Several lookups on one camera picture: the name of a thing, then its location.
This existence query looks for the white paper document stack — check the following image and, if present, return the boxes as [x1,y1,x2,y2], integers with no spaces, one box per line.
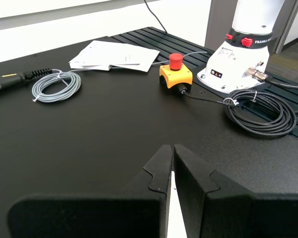
[69,40,161,73]

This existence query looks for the yellow emergency stop button box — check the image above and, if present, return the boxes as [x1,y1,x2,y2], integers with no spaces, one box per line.
[159,53,194,96]

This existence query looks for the coiled grey cable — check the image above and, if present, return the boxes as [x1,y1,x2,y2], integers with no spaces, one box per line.
[31,51,208,104]

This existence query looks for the metal plug black robot cable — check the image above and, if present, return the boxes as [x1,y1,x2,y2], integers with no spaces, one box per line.
[245,66,298,114]

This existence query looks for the black slotted aluminium mounting plate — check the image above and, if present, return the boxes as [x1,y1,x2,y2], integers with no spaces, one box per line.
[111,26,298,144]

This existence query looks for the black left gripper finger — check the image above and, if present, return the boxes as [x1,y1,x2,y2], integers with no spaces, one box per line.
[173,144,298,238]
[6,145,173,238]

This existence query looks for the coiled black cable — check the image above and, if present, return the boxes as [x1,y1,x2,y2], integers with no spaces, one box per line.
[183,89,298,139]

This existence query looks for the thin black hanging cable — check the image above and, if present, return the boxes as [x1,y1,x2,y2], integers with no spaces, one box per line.
[143,0,168,34]

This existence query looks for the black enabling switch handle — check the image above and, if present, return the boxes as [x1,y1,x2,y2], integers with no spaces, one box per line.
[0,68,53,93]

